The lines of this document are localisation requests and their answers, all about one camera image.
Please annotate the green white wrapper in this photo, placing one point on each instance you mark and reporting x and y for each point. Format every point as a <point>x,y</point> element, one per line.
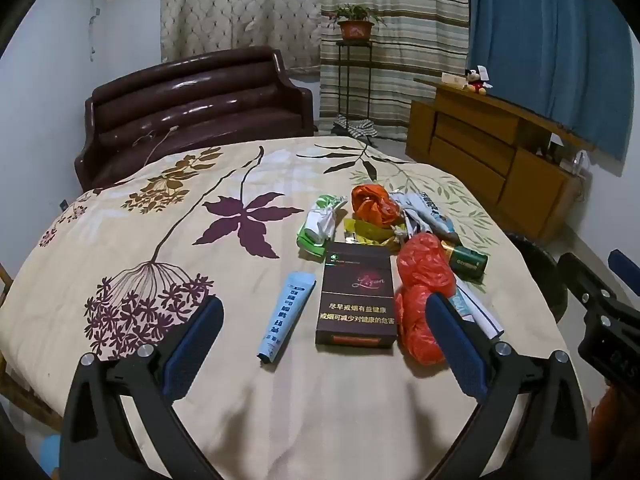
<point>320,225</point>

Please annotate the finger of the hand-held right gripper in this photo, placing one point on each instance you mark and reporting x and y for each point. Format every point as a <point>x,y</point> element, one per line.
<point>622,262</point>
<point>580,275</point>

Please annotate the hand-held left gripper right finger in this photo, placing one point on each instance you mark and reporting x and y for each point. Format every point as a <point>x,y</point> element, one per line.
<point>457,345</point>

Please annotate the potted plant orange pot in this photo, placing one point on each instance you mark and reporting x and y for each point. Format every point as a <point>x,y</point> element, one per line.
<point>356,30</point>

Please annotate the light blue object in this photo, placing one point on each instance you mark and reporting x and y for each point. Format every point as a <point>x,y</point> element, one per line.
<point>50,455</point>

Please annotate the yellow wrapper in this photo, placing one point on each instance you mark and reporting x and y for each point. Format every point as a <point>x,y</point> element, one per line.
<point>370,233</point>

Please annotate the dark cigarette box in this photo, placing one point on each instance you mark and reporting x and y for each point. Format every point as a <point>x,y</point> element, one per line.
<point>355,300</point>

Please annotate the wooden cabinet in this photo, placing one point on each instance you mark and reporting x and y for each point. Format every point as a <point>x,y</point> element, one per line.
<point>475,150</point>

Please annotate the striped curtain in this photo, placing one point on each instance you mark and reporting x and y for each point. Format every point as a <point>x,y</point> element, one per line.
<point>425,35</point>

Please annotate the orange plastic bag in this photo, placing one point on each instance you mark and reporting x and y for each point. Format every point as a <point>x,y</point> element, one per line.
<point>425,262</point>
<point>372,205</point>
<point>415,325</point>

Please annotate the black metal plant stand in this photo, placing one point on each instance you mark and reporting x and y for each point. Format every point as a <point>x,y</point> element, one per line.
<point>355,43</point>

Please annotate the white camel print packet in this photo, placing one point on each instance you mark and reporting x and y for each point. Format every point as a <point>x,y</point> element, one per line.
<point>480,315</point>

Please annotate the beige diamond pattern curtain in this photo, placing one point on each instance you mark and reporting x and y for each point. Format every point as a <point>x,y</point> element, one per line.
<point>240,5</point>

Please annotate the crumpled silver wrapper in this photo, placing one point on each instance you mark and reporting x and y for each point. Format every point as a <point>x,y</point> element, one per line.
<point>401,205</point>

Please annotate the beige floral blanket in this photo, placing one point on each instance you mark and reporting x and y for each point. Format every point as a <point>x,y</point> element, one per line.
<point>150,220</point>

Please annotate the blue curtain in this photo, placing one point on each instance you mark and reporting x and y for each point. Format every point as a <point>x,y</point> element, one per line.
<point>540,35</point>

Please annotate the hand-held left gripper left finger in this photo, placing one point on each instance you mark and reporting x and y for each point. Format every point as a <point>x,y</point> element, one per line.
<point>195,345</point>

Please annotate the brown leather sofa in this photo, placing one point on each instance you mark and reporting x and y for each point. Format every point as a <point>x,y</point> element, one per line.
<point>190,105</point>

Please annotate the green can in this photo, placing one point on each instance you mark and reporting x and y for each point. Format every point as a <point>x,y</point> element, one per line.
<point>467,262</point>

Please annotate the light blue tube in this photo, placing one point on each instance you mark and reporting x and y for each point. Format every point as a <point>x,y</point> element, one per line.
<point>287,317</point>

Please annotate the white stick packet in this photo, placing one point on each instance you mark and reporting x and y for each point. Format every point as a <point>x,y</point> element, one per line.
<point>435,215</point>

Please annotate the checkered cloth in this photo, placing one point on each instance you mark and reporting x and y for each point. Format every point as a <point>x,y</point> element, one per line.
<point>355,127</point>

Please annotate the white tissue box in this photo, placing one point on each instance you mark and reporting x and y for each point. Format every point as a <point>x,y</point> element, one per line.
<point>452,80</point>

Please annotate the mouse plush toy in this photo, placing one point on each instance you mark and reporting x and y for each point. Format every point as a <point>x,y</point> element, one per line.
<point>475,80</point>

